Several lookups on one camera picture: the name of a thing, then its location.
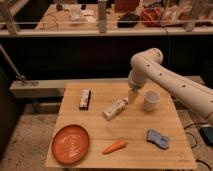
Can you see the orange object on shelf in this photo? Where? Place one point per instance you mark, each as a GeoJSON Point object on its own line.
{"type": "Point", "coordinates": [151, 16]}

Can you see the black device on floor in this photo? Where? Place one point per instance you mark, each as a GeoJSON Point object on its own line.
{"type": "Point", "coordinates": [207, 135]}

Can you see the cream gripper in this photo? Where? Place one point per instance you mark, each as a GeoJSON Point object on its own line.
{"type": "Point", "coordinates": [132, 95]}

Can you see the white plastic bottle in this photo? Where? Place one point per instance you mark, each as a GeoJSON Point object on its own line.
{"type": "Point", "coordinates": [114, 109]}

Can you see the white plastic cup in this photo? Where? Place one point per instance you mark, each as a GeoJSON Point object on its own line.
{"type": "Point", "coordinates": [151, 99]}

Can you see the black bag on shelf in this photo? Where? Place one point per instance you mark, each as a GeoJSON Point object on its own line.
{"type": "Point", "coordinates": [128, 20]}

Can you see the orange ceramic bowl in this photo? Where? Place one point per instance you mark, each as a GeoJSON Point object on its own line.
{"type": "Point", "coordinates": [70, 144]}

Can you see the blue crumpled cloth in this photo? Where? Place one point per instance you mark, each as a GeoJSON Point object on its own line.
{"type": "Point", "coordinates": [159, 140]}

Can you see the grey metal rail beam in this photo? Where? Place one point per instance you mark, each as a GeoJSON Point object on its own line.
{"type": "Point", "coordinates": [50, 88]}

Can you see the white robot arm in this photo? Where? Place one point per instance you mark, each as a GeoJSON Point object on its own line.
{"type": "Point", "coordinates": [147, 65]}

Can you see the orange carrot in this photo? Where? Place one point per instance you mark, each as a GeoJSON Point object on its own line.
{"type": "Point", "coordinates": [115, 146]}

